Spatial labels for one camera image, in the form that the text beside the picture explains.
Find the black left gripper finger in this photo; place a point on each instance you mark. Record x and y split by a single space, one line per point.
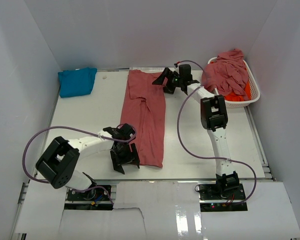
117 161
135 156

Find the folded blue t-shirt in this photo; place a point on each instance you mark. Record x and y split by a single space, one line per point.
76 83

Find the pink t-shirt in basket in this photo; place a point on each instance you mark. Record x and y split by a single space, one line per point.
213 75

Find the pink t-shirt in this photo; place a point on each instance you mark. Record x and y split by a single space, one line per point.
213 75
144 108

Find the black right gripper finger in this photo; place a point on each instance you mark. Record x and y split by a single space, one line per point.
169 89
165 77

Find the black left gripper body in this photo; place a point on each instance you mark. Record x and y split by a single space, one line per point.
123 153

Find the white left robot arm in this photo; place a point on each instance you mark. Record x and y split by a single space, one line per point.
58 162

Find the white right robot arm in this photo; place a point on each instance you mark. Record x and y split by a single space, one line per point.
214 119

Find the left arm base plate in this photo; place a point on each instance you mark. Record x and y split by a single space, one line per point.
94 200

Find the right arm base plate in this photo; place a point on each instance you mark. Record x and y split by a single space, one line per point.
213 201

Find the white plastic laundry basket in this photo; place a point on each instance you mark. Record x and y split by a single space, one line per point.
255 93

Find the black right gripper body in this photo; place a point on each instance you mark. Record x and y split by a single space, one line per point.
176 81

